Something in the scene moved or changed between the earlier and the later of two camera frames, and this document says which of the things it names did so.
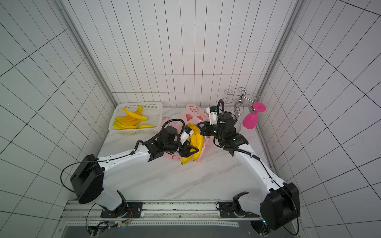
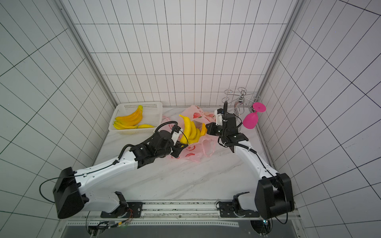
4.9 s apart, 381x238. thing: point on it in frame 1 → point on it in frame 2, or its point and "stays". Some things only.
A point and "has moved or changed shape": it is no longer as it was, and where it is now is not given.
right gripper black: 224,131 stays
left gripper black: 184,153 stays
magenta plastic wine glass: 250,120 stays
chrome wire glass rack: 243,98 stays
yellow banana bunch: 196,141 has moved or changed shape
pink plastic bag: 174,155 has moved or changed shape
